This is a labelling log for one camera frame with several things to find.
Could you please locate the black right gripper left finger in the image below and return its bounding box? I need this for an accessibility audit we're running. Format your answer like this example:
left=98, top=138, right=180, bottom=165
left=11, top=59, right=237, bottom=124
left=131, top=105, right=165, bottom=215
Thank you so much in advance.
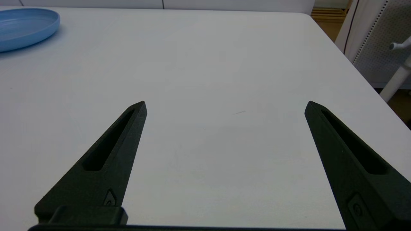
left=34, top=101, right=148, bottom=226

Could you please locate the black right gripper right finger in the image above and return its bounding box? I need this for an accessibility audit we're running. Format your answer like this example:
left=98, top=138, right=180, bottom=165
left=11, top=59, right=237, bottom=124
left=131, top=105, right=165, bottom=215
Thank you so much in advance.
left=304, top=100, right=411, bottom=231

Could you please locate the white table leg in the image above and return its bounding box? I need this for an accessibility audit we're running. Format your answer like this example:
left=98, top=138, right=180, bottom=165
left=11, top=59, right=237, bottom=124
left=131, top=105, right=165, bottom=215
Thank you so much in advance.
left=380, top=55, right=411, bottom=103

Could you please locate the white perforated panel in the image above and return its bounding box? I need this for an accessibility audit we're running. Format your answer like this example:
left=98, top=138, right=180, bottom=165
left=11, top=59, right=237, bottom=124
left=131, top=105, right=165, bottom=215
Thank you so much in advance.
left=336, top=0, right=411, bottom=89

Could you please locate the blue round plate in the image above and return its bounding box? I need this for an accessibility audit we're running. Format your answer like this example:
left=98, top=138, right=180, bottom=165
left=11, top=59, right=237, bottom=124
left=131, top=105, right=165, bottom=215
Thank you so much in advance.
left=0, top=8, right=61, bottom=53

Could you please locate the wooden slatted pallet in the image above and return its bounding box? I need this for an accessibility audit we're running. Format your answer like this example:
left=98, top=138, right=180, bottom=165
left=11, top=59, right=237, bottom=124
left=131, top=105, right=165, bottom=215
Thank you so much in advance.
left=311, top=6, right=350, bottom=22

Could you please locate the white crank handle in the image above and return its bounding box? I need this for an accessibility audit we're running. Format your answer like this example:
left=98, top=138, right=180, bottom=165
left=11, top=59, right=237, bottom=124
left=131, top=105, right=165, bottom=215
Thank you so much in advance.
left=389, top=36, right=411, bottom=51

